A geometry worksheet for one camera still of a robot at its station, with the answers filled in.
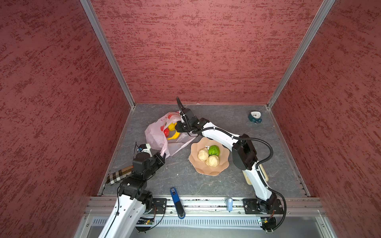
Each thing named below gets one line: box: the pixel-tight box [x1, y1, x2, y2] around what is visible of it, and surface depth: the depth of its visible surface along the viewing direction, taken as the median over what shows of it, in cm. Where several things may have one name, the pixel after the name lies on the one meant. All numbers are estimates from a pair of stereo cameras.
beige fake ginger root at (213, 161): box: [205, 155, 220, 168], surface depth 86 cm
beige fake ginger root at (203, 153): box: [197, 146, 209, 162], surface depth 89 cm
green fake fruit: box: [208, 144, 220, 157], surface depth 89 cm
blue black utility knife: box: [169, 186, 187, 220], surface depth 75 cm
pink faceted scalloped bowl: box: [188, 136, 231, 177], surface depth 88 cm
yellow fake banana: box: [166, 131, 181, 140], surface depth 90 cm
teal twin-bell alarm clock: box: [248, 110, 263, 125], surface depth 111 cm
